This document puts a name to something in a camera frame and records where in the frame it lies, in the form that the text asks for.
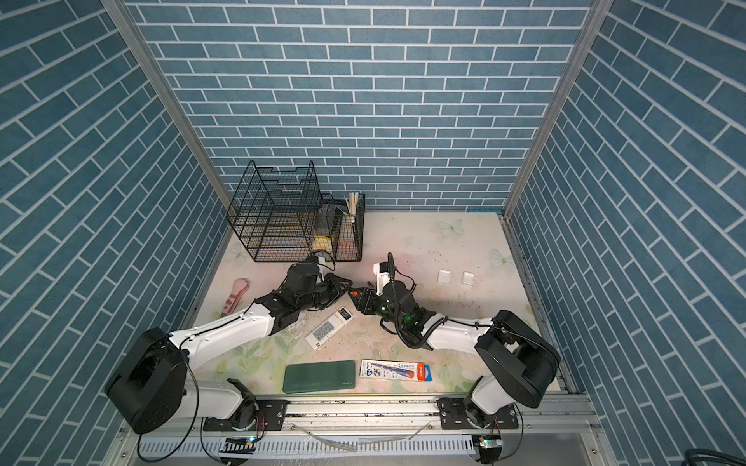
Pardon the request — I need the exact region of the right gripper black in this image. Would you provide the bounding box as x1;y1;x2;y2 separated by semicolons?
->
347;286;407;331

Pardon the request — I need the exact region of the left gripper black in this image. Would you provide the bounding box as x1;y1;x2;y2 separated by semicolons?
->
296;272;355;313

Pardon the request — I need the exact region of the white remote control with screen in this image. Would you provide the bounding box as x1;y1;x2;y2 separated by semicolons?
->
305;307;354;350

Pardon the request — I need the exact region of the white battery cover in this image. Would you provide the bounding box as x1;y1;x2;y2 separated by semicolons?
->
462;271;475;287
437;269;452;283

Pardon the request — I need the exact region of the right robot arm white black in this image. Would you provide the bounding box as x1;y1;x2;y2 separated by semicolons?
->
348;256;561;428

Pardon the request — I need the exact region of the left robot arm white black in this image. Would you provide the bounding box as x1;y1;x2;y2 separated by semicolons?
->
105;257;353;434

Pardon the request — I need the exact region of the yellow item in basket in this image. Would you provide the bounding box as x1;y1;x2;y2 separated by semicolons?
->
312;230;334;256

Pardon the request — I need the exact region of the pink object on table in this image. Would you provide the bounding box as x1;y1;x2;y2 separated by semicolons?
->
221;278;250;316

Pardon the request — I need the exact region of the white blue red package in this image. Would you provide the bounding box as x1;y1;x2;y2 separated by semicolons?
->
359;359;432;383

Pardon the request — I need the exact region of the green flat case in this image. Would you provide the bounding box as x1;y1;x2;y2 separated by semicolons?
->
283;360;357;394

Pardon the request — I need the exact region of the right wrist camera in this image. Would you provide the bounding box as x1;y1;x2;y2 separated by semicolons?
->
373;262;390;295

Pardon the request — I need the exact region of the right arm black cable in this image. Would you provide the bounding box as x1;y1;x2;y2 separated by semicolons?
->
378;251;497;351

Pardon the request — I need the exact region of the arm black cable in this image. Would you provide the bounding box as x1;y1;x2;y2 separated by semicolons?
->
136;348;200;464
378;251;497;351

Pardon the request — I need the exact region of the black wire mesh basket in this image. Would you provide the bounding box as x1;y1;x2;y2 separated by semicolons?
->
314;192;365;262

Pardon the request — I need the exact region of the black wire file rack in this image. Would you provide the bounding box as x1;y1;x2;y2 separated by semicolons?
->
227;161;322;262

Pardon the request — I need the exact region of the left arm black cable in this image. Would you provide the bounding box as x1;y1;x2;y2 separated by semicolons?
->
136;348;200;464

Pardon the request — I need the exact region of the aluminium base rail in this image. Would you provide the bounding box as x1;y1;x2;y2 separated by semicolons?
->
104;392;615;465

